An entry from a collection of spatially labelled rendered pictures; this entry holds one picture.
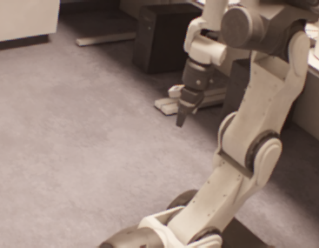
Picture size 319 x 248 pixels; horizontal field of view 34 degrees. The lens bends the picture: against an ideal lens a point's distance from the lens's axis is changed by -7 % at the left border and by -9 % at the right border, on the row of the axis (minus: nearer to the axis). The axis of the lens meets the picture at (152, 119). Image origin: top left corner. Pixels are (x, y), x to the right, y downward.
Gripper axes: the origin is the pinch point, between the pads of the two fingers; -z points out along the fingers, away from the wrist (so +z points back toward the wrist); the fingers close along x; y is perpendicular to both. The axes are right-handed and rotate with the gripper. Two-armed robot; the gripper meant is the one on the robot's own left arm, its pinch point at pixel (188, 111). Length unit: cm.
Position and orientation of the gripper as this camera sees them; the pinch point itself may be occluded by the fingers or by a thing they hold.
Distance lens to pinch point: 180.8
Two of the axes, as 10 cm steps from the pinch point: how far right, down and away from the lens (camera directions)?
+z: 2.0, -8.2, -5.4
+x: 4.5, -4.2, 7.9
